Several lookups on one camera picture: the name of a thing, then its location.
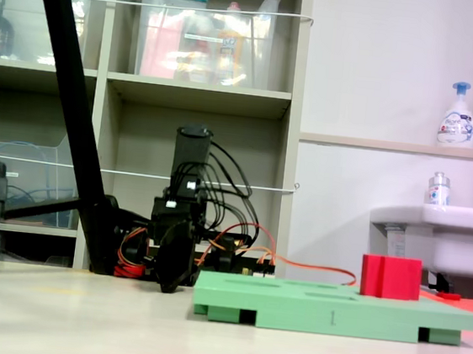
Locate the circuit board with connectors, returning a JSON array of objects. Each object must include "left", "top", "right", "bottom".
[{"left": 239, "top": 262, "right": 277, "bottom": 281}]

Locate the large flat orange block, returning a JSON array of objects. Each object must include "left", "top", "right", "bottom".
[{"left": 419, "top": 288, "right": 462, "bottom": 302}]

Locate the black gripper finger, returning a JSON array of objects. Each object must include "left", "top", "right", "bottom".
[{"left": 150, "top": 222, "right": 199, "bottom": 298}]

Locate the thin orange wire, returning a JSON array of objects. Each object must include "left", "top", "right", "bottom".
[{"left": 114, "top": 223, "right": 150, "bottom": 279}]

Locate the white pump soap bottle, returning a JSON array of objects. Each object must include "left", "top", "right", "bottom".
[{"left": 435, "top": 79, "right": 473, "bottom": 151}]

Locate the dark glass bottle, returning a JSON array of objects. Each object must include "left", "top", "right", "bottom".
[{"left": 0, "top": 0, "right": 20, "bottom": 61}]

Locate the black forearm wire loop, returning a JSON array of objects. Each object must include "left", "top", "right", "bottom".
[{"left": 205, "top": 140, "right": 258, "bottom": 200}]

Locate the red cross columnar block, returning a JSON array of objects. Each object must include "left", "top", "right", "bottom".
[{"left": 358, "top": 252, "right": 425, "bottom": 303}]

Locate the black tripod brace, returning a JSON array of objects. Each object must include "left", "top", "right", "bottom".
[{"left": 1, "top": 189, "right": 82, "bottom": 228}]

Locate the white cord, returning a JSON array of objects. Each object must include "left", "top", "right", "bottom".
[{"left": 0, "top": 151, "right": 301, "bottom": 195}]

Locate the red base clamp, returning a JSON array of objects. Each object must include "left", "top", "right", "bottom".
[{"left": 113, "top": 258, "right": 149, "bottom": 281}]

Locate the black gripper wire loop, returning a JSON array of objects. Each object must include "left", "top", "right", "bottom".
[{"left": 194, "top": 177, "right": 264, "bottom": 248}]

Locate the clear plastic storage bin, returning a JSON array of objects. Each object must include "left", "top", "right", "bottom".
[
  {"left": 131, "top": 0, "right": 281, "bottom": 91},
  {"left": 0, "top": 0, "right": 93, "bottom": 70}
]

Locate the clear bin with blue cables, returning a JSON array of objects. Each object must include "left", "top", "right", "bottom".
[{"left": 0, "top": 126, "right": 88, "bottom": 231}]

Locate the orange labelled bottle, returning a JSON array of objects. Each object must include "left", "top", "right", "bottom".
[{"left": 211, "top": 0, "right": 257, "bottom": 88}]

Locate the green shape sorter board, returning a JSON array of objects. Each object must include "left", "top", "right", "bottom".
[{"left": 190, "top": 267, "right": 473, "bottom": 351}]

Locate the long orange wire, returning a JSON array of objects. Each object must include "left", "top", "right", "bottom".
[{"left": 192, "top": 217, "right": 364, "bottom": 288}]

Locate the beige shelf unit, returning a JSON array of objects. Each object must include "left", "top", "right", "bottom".
[{"left": 0, "top": 0, "right": 316, "bottom": 292}]

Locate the small clear bottle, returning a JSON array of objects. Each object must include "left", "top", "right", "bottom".
[{"left": 425, "top": 170, "right": 454, "bottom": 208}]

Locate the white sink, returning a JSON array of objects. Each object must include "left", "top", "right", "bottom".
[{"left": 363, "top": 197, "right": 473, "bottom": 297}]

